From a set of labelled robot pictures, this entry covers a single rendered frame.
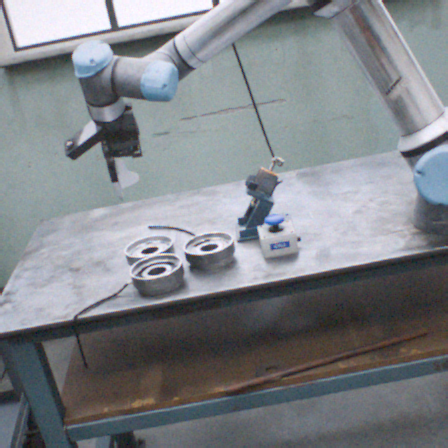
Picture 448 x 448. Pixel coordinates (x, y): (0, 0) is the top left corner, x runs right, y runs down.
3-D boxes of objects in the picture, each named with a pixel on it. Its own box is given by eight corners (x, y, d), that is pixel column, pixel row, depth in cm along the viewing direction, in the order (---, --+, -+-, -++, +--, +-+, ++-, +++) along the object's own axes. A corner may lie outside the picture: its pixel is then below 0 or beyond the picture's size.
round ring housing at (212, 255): (238, 266, 130) (235, 248, 129) (187, 276, 131) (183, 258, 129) (234, 245, 140) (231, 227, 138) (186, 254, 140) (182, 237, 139)
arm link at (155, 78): (186, 54, 127) (133, 48, 130) (166, 66, 117) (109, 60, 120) (184, 94, 131) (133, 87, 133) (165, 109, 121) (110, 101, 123)
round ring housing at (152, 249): (127, 258, 144) (123, 241, 142) (174, 247, 145) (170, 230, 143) (129, 279, 134) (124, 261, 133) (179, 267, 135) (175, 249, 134)
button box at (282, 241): (264, 259, 131) (260, 237, 129) (260, 245, 137) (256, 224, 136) (304, 252, 131) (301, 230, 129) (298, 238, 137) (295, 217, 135)
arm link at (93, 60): (104, 66, 118) (62, 61, 120) (117, 111, 127) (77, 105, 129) (120, 39, 123) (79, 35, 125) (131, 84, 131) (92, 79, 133)
